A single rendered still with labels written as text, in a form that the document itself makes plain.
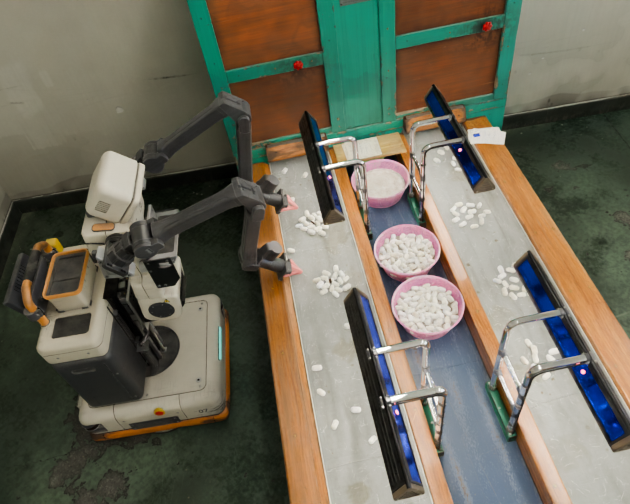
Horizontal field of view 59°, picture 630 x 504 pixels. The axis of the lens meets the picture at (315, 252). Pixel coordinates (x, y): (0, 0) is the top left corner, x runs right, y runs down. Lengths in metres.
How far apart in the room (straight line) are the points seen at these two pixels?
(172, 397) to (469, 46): 2.06
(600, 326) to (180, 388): 1.74
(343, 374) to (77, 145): 2.52
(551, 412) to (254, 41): 1.78
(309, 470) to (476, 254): 1.07
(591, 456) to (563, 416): 0.14
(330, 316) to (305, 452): 0.53
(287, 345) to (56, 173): 2.47
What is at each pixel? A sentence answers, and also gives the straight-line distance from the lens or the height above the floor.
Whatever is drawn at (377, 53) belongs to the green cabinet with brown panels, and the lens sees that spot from 2.58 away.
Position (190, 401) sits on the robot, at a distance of 2.63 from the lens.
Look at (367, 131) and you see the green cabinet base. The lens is 2.78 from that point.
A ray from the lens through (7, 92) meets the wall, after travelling 3.79.
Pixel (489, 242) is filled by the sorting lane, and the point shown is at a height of 0.74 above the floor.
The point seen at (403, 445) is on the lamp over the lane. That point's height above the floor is 1.09.
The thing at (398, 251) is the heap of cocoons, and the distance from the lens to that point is 2.31.
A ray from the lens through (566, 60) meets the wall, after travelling 4.00.
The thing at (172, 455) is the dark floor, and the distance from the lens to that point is 2.85.
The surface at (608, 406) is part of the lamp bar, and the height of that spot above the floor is 1.09.
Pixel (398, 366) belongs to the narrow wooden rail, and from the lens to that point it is 1.98.
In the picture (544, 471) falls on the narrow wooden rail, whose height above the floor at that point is 0.76.
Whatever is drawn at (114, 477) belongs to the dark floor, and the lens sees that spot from 2.93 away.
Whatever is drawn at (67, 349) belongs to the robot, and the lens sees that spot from 2.34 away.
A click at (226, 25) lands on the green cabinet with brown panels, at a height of 1.46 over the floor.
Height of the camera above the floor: 2.50
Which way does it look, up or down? 49 degrees down
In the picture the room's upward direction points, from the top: 11 degrees counter-clockwise
